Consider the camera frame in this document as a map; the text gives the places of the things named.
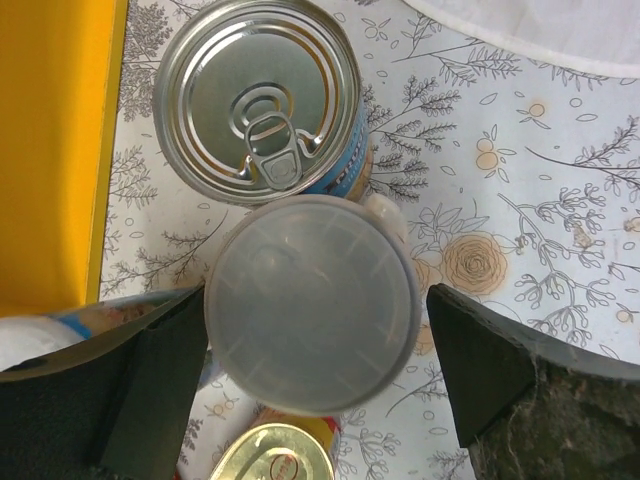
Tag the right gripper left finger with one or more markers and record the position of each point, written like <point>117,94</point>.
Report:
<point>115,406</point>

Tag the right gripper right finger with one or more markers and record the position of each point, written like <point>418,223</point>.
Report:
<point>529,406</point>

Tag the gold oval tin right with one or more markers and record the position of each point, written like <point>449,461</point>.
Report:
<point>277,446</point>

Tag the yellow wooden shelf cabinet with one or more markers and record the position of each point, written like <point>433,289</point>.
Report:
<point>60,71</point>

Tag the white crumpled cloth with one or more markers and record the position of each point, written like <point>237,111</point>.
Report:
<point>595,37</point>

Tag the tall porridge can plastic lid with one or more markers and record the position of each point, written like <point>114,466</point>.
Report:
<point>312,305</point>

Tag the floral patterned table mat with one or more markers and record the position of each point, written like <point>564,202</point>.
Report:
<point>518,180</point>

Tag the yellow orange can plastic lid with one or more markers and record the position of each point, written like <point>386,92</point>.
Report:
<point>75,325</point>

